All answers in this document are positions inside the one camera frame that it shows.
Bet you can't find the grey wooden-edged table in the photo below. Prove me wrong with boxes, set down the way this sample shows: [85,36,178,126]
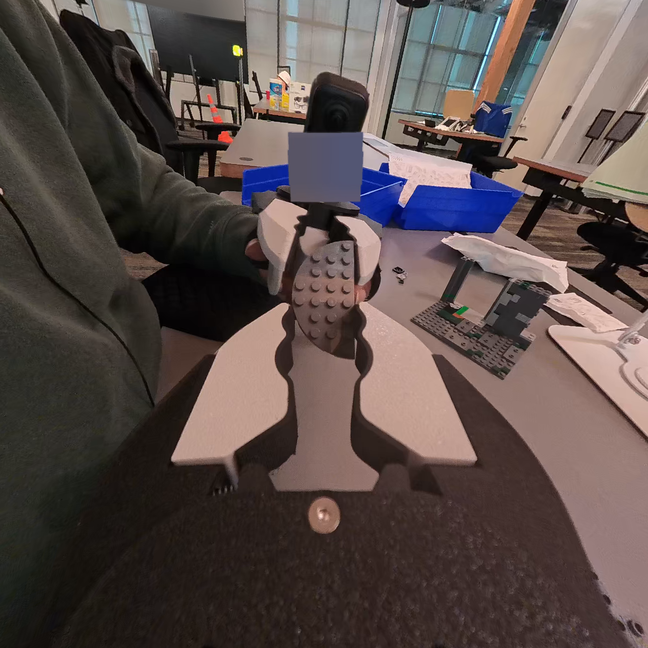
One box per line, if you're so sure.
[219,118,390,179]

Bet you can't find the blue plastic bin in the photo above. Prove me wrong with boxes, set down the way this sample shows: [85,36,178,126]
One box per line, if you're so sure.
[380,162,524,234]
[241,164,406,227]

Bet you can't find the black sign stand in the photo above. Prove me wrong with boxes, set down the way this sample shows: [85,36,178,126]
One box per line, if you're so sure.
[586,109,616,160]

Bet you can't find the black light stand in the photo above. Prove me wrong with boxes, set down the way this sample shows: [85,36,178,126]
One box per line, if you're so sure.
[382,0,421,140]

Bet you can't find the wooden column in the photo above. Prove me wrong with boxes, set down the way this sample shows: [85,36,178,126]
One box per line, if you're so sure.
[475,0,536,109]

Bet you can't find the dark jacket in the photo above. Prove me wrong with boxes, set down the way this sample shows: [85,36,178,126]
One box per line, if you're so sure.
[60,9,178,168]

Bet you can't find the white paper bag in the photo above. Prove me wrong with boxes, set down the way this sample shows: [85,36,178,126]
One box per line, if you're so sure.
[441,233,569,294]

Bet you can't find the grey brick baseplate build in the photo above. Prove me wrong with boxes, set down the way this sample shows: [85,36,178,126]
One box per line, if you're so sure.
[411,255,552,380]

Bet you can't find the grey desk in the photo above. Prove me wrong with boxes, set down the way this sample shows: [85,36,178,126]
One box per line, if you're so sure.
[154,218,648,648]

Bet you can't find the grey rounded brick plate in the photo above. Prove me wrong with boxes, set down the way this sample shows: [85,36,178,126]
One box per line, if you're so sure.
[293,242,357,356]

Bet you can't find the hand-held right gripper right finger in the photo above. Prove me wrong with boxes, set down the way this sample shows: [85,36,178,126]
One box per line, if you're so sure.
[354,304,478,469]

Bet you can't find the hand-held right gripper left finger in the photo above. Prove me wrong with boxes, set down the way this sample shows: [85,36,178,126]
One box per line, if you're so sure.
[171,304,300,489]

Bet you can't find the white printed leaflet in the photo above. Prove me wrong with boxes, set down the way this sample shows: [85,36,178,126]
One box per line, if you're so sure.
[546,293,629,333]

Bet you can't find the black office chair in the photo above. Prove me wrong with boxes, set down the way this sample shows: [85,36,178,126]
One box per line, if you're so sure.
[576,219,648,311]
[164,121,241,184]
[476,136,528,179]

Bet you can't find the green lego instruction booklet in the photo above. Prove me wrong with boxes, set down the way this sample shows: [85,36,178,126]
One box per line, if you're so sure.
[581,136,648,204]

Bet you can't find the blue striped bag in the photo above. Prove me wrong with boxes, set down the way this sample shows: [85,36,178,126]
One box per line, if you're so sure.
[473,100,513,135]

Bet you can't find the wooden supplies table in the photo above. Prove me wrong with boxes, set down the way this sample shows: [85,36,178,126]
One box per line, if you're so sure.
[252,99,309,122]

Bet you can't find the wooden-top table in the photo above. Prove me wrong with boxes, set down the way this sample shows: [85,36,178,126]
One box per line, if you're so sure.
[398,118,521,163]
[512,156,603,241]

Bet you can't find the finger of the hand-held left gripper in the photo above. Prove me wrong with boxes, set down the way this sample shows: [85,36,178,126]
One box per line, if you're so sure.
[257,200,304,297]
[331,218,383,287]

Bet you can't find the black wall screen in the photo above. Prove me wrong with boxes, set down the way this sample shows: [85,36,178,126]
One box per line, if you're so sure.
[147,4,249,86]

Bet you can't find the person's left hand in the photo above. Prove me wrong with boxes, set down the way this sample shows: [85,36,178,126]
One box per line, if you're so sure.
[245,237,271,276]

